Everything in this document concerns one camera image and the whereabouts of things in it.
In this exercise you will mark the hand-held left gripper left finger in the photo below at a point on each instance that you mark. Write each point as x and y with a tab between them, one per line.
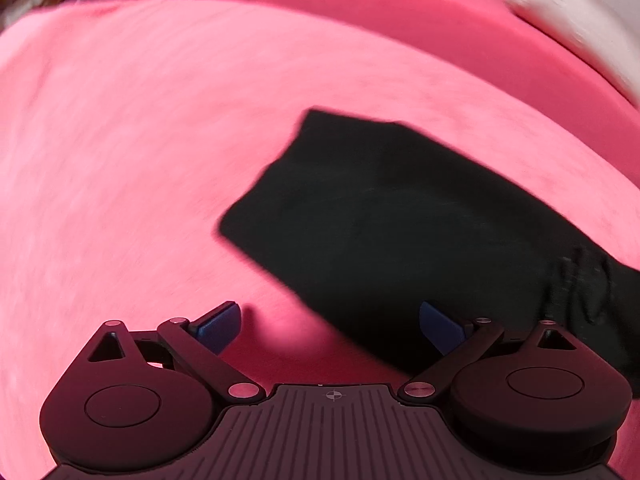
220	327

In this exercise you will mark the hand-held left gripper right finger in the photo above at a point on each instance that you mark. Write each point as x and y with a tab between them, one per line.
440	330

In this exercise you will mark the black pants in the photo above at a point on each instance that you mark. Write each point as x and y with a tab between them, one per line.
375	220

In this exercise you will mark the light pink blanket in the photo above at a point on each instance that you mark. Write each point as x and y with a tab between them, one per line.
125	160

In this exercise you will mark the pink bed sheet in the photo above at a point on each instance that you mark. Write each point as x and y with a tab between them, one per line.
350	5

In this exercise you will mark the white embossed pillow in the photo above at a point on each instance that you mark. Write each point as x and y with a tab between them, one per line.
565	10

